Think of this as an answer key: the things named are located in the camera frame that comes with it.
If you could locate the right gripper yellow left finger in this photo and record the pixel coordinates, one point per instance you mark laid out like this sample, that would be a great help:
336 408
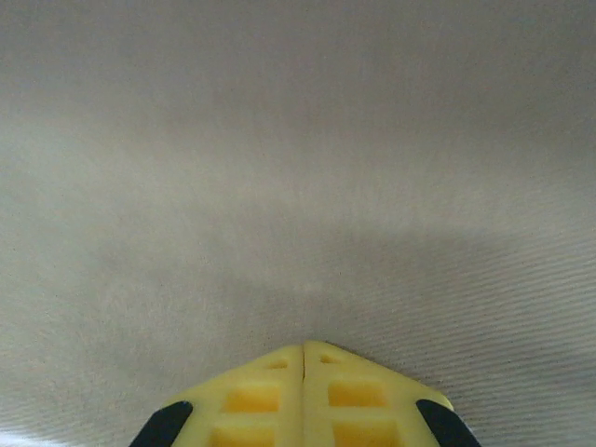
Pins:
251 396

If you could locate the beige trousers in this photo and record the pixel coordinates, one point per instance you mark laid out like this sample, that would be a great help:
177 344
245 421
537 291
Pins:
298 163

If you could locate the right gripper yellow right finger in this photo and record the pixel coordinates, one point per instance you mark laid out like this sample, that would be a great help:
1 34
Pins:
358 396

